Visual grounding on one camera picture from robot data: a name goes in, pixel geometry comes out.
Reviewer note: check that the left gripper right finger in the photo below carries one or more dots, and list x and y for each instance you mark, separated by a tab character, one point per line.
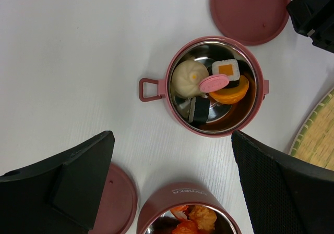
282	193

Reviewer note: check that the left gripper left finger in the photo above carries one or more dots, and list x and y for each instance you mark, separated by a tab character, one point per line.
60	194

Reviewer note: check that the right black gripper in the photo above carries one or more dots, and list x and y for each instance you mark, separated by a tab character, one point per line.
313	19

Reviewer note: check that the fried cutlet toy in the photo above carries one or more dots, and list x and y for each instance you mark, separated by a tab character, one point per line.
204	217

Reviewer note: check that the sushi roll orange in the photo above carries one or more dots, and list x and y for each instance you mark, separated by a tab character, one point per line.
229	68

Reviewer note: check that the red chicken wing toy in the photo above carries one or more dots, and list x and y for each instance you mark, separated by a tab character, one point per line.
186	227

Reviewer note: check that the toy shrimp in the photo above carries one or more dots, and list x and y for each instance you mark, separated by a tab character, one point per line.
179	212

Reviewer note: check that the orange toy fruit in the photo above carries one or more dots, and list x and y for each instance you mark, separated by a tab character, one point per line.
231	95

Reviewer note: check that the pink round toy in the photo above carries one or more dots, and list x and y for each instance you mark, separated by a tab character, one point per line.
213	83

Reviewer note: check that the sushi roll white centre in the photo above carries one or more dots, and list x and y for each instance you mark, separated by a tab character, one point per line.
199	111

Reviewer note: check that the white rice ball toy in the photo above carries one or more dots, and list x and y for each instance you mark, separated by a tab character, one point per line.
187	76

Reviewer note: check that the lower dark red lid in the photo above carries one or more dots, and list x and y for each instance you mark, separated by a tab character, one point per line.
118	203

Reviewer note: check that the dark red lid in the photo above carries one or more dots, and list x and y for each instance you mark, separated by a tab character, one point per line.
118	203
250	22

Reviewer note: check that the upper dark red lid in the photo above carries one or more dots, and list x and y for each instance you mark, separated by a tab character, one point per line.
250	22

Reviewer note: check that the bamboo tray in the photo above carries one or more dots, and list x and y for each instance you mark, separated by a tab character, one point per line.
314	140

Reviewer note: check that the upper pink steel pot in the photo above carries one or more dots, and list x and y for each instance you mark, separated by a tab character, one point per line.
223	119

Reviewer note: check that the pink steel pot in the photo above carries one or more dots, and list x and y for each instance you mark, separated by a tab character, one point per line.
223	119
181	193

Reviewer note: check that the lower pink steel pot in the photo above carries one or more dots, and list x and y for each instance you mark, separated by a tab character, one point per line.
181	193

